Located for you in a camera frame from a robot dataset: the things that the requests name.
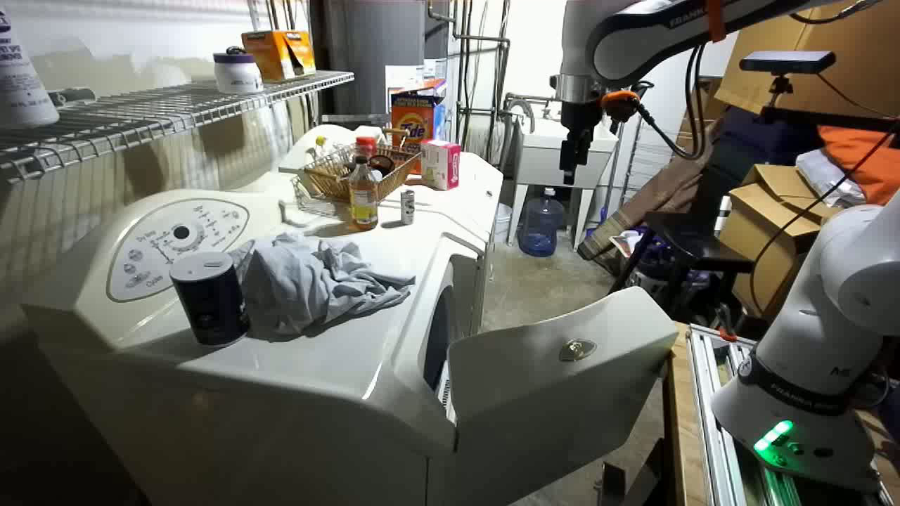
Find white utility sink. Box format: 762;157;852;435
509;112;621;192

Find orange fabric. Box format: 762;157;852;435
818;123;900;209

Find blue water jug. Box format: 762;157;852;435
514;185;568;258

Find large white plastic bottle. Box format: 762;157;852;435
0;9;63;133

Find pink carton box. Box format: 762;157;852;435
419;138;464;193

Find black folding stool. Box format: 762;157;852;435
608;221;756;327

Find dark cylindrical canister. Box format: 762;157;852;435
168;251;254;348

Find small cardboard box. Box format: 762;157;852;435
715;179;829;322

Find white dryer machine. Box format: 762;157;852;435
276;123;509;331

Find amber liquid bottle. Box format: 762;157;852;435
345;157;382;234

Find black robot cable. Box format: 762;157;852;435
634;36;719;157

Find aluminium frame rail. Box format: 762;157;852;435
686;322;777;506

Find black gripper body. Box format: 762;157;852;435
561;98;606;157

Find orange cable strap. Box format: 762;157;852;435
703;0;728;43
599;86;641;123

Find large cardboard box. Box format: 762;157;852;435
712;0;900;121

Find oval washer control panel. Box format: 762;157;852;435
104;196;254;306

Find blue detergent box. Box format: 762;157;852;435
428;78;456;143

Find white washing machine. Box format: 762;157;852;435
23;182;496;506

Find white washing machine door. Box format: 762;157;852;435
447;283;680;506

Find white jar with dark lid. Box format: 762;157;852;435
212;46;268;96

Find black camera on stand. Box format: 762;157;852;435
738;48;839;112

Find clear bottle with yellow cap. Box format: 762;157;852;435
313;136;338;178

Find grey water heater tank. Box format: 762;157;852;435
321;0;430;121

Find orange package on shelf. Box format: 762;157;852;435
240;29;317;84

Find white wire shelf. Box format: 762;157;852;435
0;67;358;185

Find metal wall pipes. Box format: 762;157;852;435
447;0;514;164

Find orange baking soda box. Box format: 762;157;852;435
388;93;438;154

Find wooden board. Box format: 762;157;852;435
662;321;718;506

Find metal washer door handle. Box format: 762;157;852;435
561;337;599;365

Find wicker basket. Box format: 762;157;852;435
278;138;426;204

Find red lidded jar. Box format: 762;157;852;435
352;133;382;164

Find grey crumpled cloth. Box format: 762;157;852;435
237;234;419;344

